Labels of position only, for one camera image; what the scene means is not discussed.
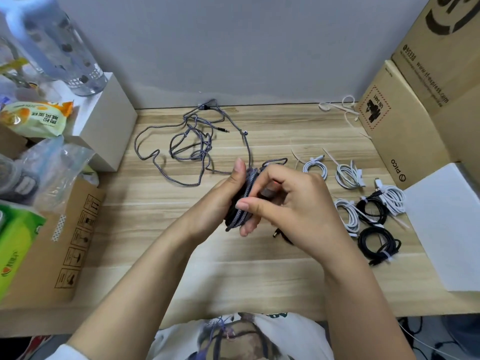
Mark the person's right hand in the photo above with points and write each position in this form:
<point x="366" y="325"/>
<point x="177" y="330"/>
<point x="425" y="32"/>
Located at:
<point x="303" y="209"/>

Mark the clear plastic bag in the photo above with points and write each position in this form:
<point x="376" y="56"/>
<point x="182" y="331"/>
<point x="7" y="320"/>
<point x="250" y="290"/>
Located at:
<point x="48" y="172"/>

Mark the green tissue pack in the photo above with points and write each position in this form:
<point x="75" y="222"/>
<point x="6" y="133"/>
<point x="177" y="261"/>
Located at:
<point x="17" y="247"/>

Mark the person's left hand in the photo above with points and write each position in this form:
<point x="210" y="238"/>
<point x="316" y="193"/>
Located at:
<point x="212" y="211"/>

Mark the person's white printed shirt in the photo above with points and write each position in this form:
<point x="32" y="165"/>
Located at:
<point x="296" y="333"/>

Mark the person's left forearm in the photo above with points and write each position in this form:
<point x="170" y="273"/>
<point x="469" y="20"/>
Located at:
<point x="138" y="288"/>

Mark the person's right forearm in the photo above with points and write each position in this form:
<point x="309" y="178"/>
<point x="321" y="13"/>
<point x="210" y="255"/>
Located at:
<point x="363" y="307"/>

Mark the yellow wrapped packet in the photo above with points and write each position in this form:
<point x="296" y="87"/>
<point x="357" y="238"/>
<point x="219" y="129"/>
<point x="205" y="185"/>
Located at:
<point x="13" y="71"/>

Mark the flat white box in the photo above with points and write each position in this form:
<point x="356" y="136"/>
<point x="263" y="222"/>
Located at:
<point x="446" y="224"/>

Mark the person's left thumb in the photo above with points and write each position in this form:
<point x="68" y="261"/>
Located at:
<point x="239" y="176"/>

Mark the cardboard box with red stamp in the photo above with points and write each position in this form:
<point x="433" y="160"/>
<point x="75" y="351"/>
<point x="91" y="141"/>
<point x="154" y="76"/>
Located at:
<point x="401" y="138"/>

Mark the cardboard box with handling symbols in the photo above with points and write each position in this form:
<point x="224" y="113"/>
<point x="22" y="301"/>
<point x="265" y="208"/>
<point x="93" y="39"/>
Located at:
<point x="63" y="247"/>

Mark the clear dotted water bottle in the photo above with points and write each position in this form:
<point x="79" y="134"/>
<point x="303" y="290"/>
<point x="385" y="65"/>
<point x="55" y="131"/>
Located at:
<point x="56" y="44"/>

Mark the white cube box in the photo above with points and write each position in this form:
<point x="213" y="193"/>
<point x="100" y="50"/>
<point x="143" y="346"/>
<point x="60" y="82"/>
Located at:
<point x="108" y="119"/>

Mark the yellow green snack packet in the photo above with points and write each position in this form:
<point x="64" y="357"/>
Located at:
<point x="33" y="118"/>

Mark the person's right thumb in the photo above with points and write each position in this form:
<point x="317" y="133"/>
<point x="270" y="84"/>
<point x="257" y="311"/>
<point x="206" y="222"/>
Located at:
<point x="255" y="206"/>

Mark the large printed cardboard box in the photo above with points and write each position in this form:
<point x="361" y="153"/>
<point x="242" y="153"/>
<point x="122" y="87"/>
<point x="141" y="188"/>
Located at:
<point x="446" y="52"/>

